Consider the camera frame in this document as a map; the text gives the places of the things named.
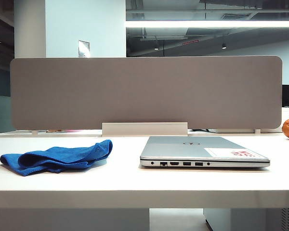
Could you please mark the silver wall plate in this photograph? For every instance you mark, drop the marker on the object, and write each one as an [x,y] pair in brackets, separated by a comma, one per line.
[84,48]

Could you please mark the white rounded device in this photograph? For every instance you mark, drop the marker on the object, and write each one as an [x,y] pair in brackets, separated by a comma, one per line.
[286,115]

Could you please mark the silver laptop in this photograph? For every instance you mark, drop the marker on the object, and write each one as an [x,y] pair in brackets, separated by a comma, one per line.
[183,150]

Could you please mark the white under-desk cabinet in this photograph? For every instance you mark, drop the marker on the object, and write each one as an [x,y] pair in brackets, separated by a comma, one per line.
[250,220]

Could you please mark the white desk leg panel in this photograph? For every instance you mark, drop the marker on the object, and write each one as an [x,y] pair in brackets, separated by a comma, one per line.
[69,220]

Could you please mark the red ceiling sign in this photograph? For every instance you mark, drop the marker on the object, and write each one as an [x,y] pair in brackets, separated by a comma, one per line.
[190,42]

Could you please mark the grey fabric desk divider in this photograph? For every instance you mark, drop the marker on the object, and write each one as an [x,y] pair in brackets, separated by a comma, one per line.
[144,91]

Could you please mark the long white ceiling light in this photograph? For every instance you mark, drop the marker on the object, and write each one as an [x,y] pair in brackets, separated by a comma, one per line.
[212,23]

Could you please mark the blue microfibre rag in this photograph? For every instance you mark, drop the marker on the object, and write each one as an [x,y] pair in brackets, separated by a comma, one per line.
[62,156]

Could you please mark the white sticker with red print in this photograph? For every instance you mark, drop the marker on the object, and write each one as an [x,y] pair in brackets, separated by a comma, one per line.
[228,152]

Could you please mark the small white divider clamp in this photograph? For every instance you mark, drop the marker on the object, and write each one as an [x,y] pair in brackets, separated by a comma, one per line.
[34,132]
[257,131]

